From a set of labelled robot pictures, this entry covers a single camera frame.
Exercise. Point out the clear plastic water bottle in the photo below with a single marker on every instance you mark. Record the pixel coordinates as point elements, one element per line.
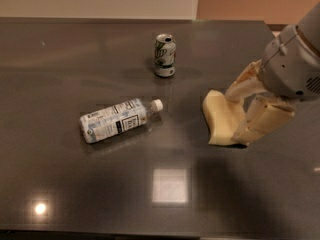
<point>117,119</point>

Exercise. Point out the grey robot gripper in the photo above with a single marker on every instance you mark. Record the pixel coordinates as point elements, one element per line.
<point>289,66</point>

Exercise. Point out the green white 7up can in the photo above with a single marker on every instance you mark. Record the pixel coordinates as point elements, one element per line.
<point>164,54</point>

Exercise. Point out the pale yellow curved sponge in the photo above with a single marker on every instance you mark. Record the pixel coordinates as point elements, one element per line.
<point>222,117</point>

